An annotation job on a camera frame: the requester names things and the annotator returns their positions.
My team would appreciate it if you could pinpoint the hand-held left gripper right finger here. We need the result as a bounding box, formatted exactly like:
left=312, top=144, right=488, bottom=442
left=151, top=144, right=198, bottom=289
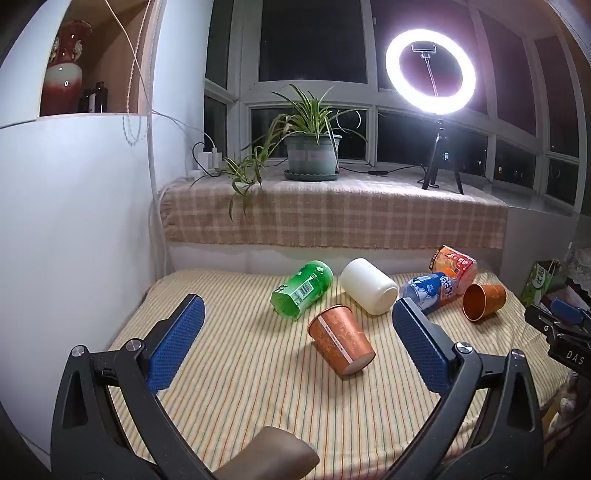
left=379, top=296, right=546, bottom=480

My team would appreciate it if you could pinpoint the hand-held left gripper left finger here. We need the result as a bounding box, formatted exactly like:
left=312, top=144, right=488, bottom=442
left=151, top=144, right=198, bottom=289
left=50, top=293, right=218, bottom=480

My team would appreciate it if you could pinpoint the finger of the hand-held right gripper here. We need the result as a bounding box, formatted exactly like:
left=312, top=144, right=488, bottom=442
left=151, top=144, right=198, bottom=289
left=524, top=298, right=591, bottom=344

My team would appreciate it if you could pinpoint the orange patterned paper cup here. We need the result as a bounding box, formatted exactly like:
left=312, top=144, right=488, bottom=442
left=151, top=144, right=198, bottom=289
left=307, top=303, right=376, bottom=380

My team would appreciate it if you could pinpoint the blue printed cup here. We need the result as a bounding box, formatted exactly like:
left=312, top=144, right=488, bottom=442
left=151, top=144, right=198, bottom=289
left=401, top=271, right=459, bottom=315

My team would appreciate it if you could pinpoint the small copper cup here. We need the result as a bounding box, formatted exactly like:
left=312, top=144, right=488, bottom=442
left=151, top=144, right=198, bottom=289
left=462, top=283, right=507, bottom=322

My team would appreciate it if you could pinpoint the white plastic cup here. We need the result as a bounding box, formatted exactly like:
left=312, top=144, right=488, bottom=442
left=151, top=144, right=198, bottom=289
left=340, top=257, right=399, bottom=316

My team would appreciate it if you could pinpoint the red orange printed cup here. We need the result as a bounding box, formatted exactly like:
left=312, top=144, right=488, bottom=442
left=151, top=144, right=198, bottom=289
left=428, top=244, right=478, bottom=295

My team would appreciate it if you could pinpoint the green plastic cup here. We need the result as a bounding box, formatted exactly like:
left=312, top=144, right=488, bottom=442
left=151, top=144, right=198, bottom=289
left=270, top=260, right=334, bottom=320

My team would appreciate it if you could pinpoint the green paper bag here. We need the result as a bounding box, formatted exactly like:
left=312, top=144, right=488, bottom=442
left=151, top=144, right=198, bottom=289
left=521, top=261, right=566, bottom=306

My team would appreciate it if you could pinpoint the white lace cloth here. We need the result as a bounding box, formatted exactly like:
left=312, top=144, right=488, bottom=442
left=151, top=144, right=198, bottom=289
left=566, top=244, right=591, bottom=288

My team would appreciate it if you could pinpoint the striped yellow table cloth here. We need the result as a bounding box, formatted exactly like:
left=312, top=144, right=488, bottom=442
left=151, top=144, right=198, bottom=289
left=107, top=268, right=571, bottom=472

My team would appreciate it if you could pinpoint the brown padded chair back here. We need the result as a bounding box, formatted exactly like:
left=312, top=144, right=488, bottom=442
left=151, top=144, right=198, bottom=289
left=210, top=425, right=320, bottom=480

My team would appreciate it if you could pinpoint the checkered beige cloth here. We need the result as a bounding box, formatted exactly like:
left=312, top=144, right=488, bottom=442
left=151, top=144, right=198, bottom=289
left=159, top=173, right=509, bottom=250

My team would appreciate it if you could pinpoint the black tripod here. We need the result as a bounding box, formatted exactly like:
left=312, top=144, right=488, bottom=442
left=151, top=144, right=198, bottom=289
left=421, top=117, right=465, bottom=195

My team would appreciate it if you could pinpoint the green pot saucer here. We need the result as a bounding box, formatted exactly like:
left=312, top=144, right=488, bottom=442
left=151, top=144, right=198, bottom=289
left=283, top=168, right=340, bottom=182

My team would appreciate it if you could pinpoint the white pipe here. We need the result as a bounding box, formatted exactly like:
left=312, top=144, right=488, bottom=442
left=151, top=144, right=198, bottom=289
left=147, top=0, right=168, bottom=280

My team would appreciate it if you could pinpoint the grey green plant pot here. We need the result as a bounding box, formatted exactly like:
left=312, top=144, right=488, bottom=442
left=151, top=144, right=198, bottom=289
left=283, top=133, right=342, bottom=175

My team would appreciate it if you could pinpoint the spider plant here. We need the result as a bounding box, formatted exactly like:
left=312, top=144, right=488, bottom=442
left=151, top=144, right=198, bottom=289
left=191, top=83, right=370, bottom=222

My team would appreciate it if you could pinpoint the dark bottle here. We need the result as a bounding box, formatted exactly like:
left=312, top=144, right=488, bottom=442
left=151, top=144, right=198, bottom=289
left=78, top=80, right=109, bottom=114

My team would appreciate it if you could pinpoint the red white ceramic vase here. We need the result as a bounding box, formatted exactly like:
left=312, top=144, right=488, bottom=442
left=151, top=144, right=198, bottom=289
left=41, top=19, right=93, bottom=116

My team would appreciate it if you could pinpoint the phone holder clamp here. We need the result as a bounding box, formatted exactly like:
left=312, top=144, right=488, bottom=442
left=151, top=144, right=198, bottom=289
left=410, top=42, right=441, bottom=84

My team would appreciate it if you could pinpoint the black cable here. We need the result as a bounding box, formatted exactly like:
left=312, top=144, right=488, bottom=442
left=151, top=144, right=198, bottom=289
left=339, top=162, right=431, bottom=177

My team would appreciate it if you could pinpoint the white bead chain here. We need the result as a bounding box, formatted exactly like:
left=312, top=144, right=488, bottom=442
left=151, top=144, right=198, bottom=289
left=121, top=0, right=154, bottom=147

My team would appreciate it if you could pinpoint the white window frame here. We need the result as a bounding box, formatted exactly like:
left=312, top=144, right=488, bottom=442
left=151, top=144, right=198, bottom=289
left=203, top=0, right=583, bottom=217

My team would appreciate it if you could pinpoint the white ring light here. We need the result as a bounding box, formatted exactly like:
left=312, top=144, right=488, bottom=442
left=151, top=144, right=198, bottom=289
left=385, top=28, right=476, bottom=118

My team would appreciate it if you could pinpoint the white cable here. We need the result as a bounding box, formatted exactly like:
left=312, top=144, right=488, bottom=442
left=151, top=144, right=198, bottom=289
left=105, top=0, right=211, bottom=153

